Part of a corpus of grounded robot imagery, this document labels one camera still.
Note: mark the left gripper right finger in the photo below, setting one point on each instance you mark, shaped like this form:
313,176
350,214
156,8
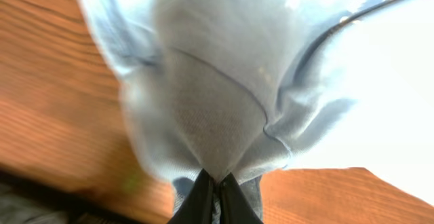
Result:
234,206

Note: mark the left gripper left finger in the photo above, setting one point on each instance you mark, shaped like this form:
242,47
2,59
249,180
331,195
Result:
197,200

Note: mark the light blue printed t-shirt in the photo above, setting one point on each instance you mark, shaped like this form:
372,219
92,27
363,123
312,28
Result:
246,87

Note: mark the grey folded trousers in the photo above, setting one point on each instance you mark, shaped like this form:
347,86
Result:
17,209

